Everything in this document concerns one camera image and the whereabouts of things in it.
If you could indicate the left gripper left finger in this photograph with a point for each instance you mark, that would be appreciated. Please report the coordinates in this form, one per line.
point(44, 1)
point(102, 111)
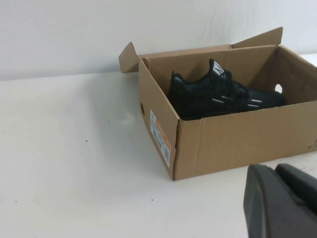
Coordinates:
point(267, 210)

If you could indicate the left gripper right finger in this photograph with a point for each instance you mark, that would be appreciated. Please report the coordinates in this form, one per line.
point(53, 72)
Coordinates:
point(302, 186)

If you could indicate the black mesh sneaker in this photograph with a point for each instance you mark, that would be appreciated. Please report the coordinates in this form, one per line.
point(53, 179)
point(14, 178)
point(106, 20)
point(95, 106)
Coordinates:
point(198, 99)

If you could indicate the brown cardboard shoe box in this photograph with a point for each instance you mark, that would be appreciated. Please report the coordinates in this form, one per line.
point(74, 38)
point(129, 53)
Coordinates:
point(223, 143)

